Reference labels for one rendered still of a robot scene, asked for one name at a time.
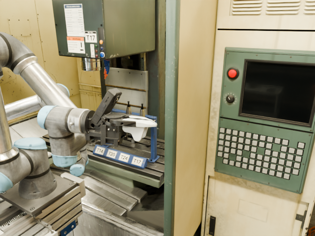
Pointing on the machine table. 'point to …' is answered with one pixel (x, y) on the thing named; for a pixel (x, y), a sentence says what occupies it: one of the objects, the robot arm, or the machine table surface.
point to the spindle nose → (91, 64)
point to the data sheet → (74, 20)
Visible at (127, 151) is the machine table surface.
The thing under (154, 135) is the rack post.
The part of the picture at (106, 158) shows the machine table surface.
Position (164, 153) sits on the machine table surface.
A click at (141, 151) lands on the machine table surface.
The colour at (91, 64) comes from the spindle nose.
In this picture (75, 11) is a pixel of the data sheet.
